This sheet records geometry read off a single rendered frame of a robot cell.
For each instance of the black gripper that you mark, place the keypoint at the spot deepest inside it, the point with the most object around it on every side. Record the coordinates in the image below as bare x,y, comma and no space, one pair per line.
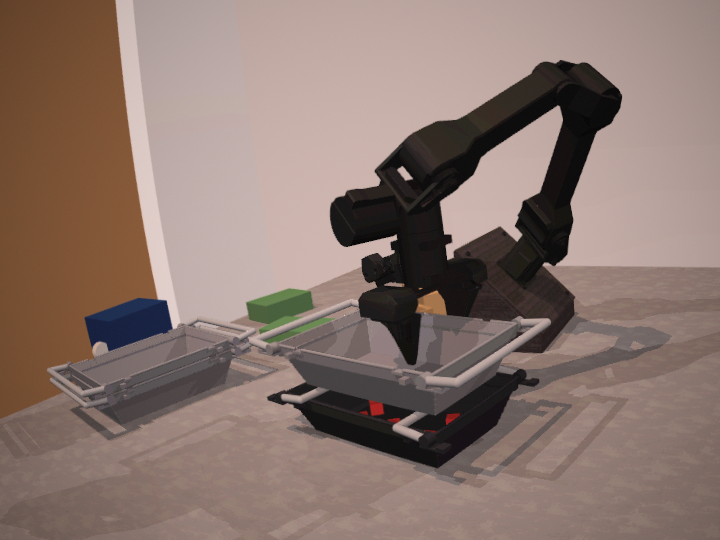
424,265

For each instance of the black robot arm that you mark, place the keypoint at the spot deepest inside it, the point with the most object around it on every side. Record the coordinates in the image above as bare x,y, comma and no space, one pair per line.
444,154

